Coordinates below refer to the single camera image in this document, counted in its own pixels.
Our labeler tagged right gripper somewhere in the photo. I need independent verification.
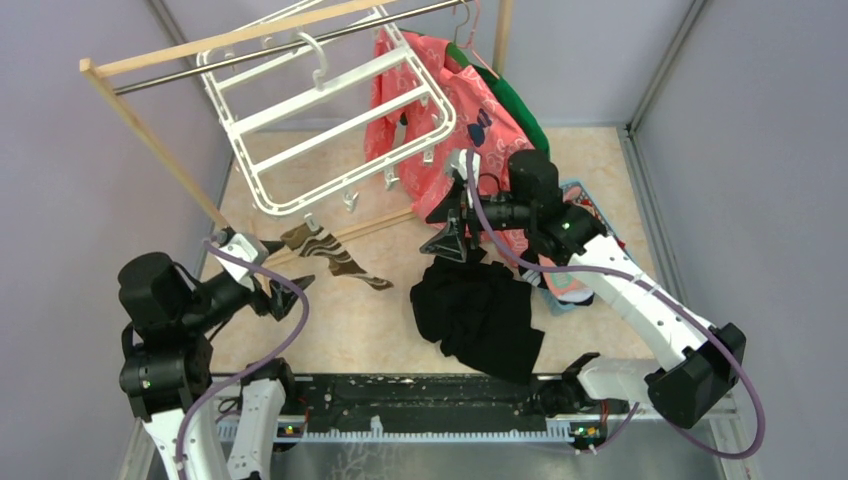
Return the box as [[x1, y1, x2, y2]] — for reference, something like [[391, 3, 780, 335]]
[[419, 179, 533, 262]]

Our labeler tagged brown striped sock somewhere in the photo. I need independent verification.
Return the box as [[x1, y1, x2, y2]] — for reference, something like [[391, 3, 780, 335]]
[[280, 223, 394, 291]]

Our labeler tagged pink sock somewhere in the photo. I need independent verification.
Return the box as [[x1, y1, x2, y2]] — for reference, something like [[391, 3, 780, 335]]
[[542, 272, 595, 307]]

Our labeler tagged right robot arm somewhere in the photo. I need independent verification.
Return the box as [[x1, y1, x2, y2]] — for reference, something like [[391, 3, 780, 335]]
[[423, 149, 753, 429]]

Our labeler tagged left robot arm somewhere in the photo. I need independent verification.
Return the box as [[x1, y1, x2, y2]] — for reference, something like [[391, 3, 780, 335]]
[[118, 232, 315, 479]]

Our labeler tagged green garment on hanger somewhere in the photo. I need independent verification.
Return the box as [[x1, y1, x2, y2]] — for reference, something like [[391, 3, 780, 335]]
[[446, 42, 550, 158]]

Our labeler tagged white plastic sock hanger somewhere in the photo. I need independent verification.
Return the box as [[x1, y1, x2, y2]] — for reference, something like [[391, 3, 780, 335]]
[[196, 1, 457, 218]]

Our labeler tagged black cloth pile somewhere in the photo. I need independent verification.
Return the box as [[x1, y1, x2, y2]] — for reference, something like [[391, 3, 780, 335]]
[[410, 249, 544, 385]]

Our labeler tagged pink printed shirt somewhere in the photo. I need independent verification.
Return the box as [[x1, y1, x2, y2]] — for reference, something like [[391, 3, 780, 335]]
[[362, 29, 537, 266]]

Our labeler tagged light blue plastic basket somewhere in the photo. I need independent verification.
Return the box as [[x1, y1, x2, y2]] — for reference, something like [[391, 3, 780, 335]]
[[519, 180, 627, 316]]

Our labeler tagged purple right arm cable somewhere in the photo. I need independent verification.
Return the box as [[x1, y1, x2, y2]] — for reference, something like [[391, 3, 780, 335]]
[[465, 148, 767, 462]]

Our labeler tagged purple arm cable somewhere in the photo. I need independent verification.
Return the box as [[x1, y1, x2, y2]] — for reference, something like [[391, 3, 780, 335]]
[[175, 238, 311, 480], [465, 148, 767, 462]]

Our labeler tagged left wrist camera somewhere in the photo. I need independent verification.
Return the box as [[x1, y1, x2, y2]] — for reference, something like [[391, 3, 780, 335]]
[[211, 228, 269, 290]]

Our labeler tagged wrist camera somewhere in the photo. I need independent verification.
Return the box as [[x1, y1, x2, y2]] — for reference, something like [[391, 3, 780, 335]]
[[446, 149, 481, 190], [211, 228, 269, 290]]

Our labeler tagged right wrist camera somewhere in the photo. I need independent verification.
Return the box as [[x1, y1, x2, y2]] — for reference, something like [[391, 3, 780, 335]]
[[446, 149, 481, 190]]

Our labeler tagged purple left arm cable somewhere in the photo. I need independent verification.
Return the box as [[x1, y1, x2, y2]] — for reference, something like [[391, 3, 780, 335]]
[[175, 238, 311, 480]]

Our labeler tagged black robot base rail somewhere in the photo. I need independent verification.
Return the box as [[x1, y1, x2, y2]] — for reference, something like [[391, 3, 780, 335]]
[[135, 372, 737, 455]]

